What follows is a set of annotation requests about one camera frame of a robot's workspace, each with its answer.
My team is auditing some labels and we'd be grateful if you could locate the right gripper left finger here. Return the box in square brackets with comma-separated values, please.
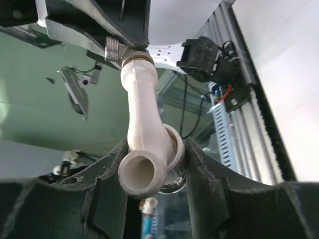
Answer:
[0, 140, 128, 239]

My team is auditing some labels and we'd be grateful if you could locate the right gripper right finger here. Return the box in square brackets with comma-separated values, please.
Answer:
[185, 139, 319, 239]

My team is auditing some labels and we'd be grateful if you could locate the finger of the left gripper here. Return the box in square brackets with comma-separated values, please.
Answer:
[61, 0, 151, 49]
[45, 18, 121, 69]

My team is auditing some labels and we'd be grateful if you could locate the silver threaded pipe fitting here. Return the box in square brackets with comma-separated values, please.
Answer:
[104, 37, 132, 62]

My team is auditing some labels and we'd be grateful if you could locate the white plastic water faucet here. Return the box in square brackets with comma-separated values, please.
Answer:
[118, 50, 185, 199]

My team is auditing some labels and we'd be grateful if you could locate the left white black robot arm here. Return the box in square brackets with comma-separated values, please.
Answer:
[45, 0, 238, 84]

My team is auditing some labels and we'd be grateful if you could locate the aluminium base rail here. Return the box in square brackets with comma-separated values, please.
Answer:
[197, 1, 297, 185]

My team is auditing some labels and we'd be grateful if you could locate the grey slotted cable duct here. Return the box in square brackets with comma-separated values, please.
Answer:
[210, 95, 237, 172]

